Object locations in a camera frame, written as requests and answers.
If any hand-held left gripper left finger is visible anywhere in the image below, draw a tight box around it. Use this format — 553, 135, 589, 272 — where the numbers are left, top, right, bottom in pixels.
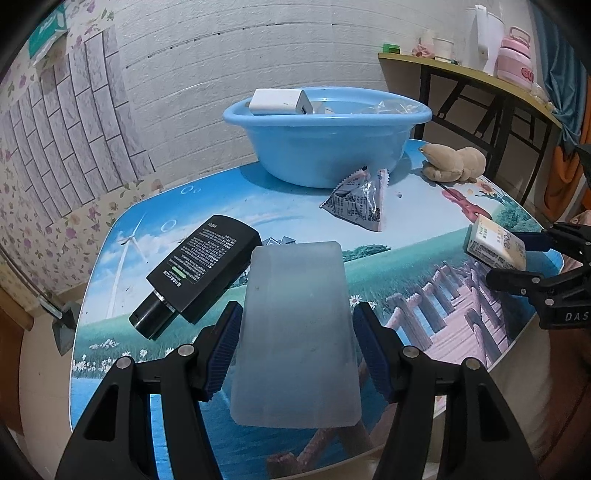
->
54, 300, 245, 480

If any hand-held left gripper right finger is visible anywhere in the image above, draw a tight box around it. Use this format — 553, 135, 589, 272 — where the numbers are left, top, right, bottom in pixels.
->
352, 301, 541, 480

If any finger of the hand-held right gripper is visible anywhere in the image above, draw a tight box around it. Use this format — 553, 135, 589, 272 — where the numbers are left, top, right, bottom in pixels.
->
522, 222, 591, 264
487, 268, 561, 308

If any white soap box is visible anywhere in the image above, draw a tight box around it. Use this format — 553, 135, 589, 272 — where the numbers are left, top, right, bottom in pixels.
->
465, 213, 528, 272

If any clear plastic box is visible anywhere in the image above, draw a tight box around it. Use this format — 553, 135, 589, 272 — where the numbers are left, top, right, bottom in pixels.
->
229, 241, 362, 428

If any blue plastic basin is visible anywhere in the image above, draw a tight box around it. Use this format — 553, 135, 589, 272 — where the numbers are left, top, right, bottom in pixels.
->
223, 87, 433, 188

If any orange cloth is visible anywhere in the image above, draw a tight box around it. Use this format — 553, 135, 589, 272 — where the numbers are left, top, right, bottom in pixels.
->
545, 145, 587, 217

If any black bottle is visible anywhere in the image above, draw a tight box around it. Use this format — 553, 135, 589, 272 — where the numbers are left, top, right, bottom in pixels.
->
129, 215, 262, 341

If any brown plush toy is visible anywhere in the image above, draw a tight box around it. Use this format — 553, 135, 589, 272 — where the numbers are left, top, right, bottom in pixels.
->
419, 143, 488, 184

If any silver snack packet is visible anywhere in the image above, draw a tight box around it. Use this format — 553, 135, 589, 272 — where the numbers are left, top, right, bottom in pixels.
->
320, 166, 390, 233

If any blue curtain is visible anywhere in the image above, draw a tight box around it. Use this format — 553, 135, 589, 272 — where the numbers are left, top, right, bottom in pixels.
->
531, 0, 591, 153

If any pink thermos jug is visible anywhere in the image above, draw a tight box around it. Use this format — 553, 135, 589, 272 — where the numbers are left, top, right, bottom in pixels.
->
496, 26, 535, 86

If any yellow-topped side table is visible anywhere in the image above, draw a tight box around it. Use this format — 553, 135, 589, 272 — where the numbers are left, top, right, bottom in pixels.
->
378, 52, 564, 204

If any clear plastic bag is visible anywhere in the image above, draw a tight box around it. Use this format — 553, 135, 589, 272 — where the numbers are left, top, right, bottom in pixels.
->
360, 95, 423, 115

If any white kettle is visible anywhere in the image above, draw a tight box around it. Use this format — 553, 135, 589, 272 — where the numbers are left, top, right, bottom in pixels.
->
464, 4, 505, 77

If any wooden door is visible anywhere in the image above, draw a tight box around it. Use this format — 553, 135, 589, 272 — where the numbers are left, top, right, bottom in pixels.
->
0, 277, 35, 435

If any white rectangular box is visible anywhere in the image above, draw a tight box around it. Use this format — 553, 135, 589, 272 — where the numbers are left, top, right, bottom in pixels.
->
249, 89, 314, 116

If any green tissue pack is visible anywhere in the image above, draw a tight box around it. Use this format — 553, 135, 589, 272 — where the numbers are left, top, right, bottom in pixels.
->
28, 0, 70, 58

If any metal door handle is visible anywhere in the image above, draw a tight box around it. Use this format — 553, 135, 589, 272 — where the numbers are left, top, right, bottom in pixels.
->
37, 295, 81, 356

